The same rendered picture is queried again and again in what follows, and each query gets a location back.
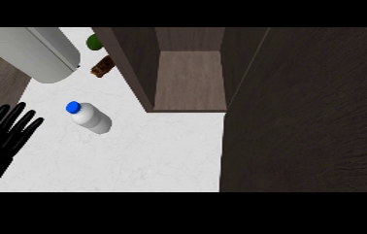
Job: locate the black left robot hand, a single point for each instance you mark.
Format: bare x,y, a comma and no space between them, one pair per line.
13,132

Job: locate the dark wooden cabinet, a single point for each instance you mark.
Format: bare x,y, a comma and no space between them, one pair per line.
188,79

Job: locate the dark wooden cabinet door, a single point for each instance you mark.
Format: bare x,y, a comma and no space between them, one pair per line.
300,115

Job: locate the white bottle with blue cap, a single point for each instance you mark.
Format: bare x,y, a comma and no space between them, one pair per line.
89,117

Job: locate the pale grey rounded appliance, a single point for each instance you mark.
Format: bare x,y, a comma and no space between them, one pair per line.
35,51

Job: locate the brown bread loaf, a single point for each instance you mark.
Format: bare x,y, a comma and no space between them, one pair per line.
101,67

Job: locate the green round fruit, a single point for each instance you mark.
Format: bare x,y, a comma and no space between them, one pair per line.
94,42

